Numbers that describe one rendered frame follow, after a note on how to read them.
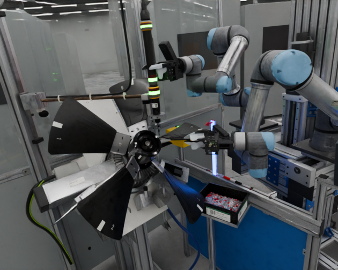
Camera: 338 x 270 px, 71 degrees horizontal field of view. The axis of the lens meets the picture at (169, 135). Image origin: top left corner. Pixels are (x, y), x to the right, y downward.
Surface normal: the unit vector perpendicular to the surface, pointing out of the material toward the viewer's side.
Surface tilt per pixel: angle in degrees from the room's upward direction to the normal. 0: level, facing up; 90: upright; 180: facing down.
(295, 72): 85
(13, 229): 90
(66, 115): 74
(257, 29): 90
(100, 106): 50
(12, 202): 90
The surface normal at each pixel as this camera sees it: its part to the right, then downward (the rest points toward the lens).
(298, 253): -0.77, 0.29
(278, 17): 0.23, 0.32
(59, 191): 0.42, -0.44
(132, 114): -0.36, -0.25
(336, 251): -0.10, -0.93
